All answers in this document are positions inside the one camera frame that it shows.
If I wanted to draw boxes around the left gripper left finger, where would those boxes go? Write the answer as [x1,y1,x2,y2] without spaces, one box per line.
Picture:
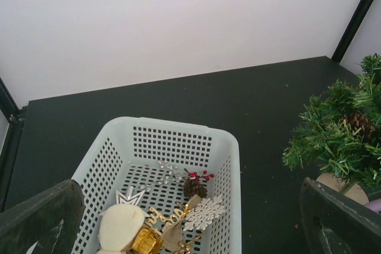
[1,179,85,253]

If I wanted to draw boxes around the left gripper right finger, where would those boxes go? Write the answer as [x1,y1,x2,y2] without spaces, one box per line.
[299,177,380,253]

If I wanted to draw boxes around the small green christmas tree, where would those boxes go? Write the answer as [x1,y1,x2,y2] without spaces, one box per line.
[282,54,380,205]

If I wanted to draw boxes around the gold gift box ornament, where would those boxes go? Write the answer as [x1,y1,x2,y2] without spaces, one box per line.
[132,227,163,254]

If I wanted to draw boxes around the brown pine cone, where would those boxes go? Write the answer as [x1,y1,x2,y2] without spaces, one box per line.
[340,112,376,141]

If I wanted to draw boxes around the white perforated plastic basket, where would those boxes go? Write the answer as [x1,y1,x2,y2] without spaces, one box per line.
[72,117,242,253]

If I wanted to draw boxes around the silver star tree topper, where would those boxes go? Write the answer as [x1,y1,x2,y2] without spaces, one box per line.
[115,186,145,206]

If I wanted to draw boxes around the gold merry christmas sign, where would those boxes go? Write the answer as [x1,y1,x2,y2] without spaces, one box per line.
[145,206,186,233]

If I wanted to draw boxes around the burlap bow ornament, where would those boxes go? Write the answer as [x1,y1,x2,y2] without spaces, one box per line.
[161,195,202,252]

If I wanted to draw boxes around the silver leaf sprig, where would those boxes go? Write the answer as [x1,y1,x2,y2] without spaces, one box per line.
[138,161,188,192]

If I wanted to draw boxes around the white snowflake ornament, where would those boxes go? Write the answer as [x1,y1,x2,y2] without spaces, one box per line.
[183,195,226,231]

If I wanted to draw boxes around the dark pine cone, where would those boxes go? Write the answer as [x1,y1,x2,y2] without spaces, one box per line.
[183,178,208,198]

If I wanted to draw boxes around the red berry sprig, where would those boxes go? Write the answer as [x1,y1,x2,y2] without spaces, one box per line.
[184,168,215,182]

